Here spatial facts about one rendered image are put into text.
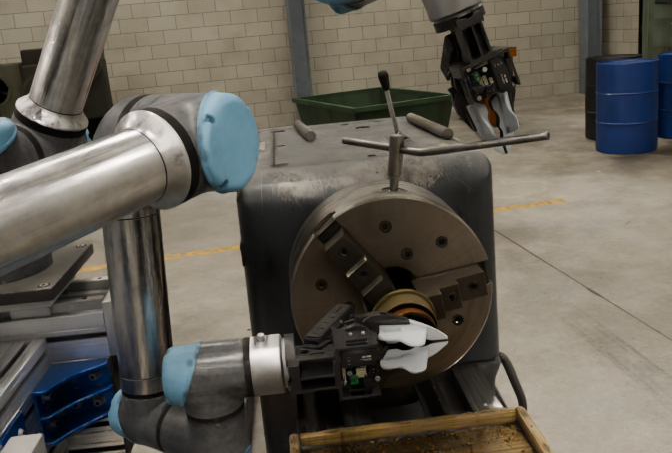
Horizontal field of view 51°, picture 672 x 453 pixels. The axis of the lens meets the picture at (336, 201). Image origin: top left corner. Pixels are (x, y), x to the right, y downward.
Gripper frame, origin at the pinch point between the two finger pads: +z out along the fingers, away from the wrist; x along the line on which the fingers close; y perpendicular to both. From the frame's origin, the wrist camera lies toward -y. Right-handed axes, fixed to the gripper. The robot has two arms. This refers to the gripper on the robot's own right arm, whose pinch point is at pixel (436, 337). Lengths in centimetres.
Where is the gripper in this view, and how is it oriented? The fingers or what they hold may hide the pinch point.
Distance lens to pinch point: 96.6
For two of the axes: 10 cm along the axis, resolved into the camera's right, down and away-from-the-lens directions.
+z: 9.9, -1.0, 0.6
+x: -0.8, -9.7, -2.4
